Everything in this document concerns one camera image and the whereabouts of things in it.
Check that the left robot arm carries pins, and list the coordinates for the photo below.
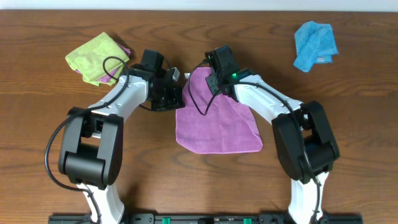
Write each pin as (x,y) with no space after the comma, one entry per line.
(92,146)

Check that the purple cloth under green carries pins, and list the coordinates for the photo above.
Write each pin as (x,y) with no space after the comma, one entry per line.
(90,65)

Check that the green folded cloth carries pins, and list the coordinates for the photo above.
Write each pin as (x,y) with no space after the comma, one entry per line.
(85,48)

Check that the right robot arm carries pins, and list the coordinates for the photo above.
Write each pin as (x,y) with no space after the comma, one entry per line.
(305,144)

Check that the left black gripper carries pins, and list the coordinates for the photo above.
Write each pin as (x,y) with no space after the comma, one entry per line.
(169,97)

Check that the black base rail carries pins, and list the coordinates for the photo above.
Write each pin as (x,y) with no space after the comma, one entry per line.
(265,218)

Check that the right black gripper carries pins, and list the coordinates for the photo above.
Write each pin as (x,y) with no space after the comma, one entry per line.
(210,79)

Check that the purple microfiber cloth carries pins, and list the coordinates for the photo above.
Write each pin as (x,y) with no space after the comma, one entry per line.
(228,127)

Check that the blue crumpled cloth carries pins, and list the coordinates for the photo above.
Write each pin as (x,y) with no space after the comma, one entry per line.
(315,44)

